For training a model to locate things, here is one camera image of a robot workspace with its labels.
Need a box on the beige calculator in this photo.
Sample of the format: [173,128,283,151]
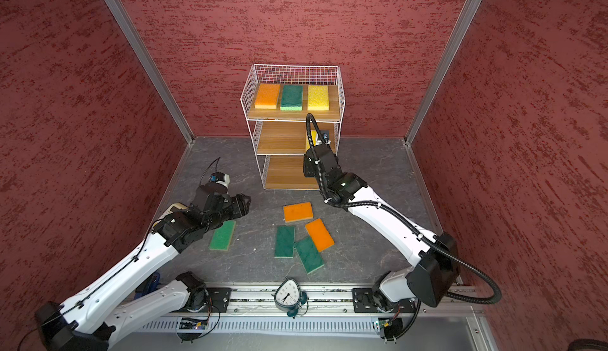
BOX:
[166,203,188,213]

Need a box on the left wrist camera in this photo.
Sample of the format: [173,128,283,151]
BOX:
[209,157,231,187]

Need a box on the dark green sponge upright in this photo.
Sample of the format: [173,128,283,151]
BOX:
[274,226,296,259]

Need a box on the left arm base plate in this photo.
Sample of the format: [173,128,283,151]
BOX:
[183,287,232,313]

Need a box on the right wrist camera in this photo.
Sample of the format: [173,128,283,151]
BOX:
[318,130,331,144]

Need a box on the light green sponge left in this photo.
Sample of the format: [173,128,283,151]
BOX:
[209,221,236,251]

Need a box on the orange sponge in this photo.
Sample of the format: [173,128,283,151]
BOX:
[283,202,314,223]
[306,218,335,252]
[254,84,281,110]

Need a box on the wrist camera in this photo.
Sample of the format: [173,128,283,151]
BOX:
[318,130,331,144]
[209,157,231,187]

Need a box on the black corrugated cable hose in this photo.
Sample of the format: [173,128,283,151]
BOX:
[305,113,503,305]

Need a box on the white wire shelf rack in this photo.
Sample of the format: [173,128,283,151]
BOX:
[241,64,346,191]

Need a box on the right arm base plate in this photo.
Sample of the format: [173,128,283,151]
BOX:
[351,288,416,315]

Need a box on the blue stapler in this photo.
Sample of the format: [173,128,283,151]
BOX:
[134,272,160,300]

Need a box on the top wooden shelf board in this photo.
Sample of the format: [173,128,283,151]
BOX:
[241,85,345,122]

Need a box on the aluminium mounting rail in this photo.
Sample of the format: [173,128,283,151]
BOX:
[97,283,483,319]

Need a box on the middle wooden shelf board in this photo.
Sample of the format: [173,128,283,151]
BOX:
[253,121,307,156]

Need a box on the yellow sponge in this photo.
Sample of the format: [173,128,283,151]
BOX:
[305,129,319,152]
[307,85,329,111]

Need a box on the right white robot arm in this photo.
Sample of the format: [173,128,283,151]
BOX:
[303,145,459,310]

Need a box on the bottom wooden shelf board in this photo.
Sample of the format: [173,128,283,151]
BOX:
[263,155,318,191]

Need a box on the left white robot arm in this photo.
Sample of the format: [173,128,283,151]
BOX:
[35,180,251,350]

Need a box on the white kitchen timer dial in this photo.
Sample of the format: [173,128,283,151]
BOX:
[273,278,308,319]

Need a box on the dark green sponge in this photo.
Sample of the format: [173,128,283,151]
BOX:
[274,226,296,259]
[280,85,303,111]
[294,237,325,274]

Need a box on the wooden shelf board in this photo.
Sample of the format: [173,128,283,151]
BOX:
[263,155,318,191]
[253,121,307,156]
[241,85,345,122]

